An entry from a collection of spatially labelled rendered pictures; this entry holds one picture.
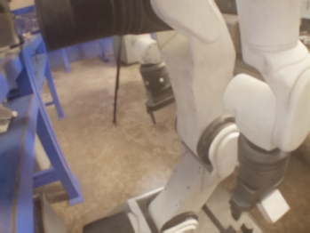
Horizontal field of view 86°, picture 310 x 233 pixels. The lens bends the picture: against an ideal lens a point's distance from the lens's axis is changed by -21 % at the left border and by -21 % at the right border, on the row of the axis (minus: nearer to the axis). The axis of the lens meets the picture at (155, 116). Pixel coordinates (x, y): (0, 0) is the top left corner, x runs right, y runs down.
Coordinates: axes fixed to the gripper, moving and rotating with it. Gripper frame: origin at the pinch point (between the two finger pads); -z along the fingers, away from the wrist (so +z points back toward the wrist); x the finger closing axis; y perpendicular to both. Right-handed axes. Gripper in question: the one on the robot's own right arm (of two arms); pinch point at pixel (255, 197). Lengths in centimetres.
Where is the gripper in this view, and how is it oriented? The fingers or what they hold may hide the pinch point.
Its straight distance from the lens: 46.7
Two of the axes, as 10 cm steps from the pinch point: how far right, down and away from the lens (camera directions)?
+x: 8.8, -4.4, 1.9
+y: -4.0, -4.5, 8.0
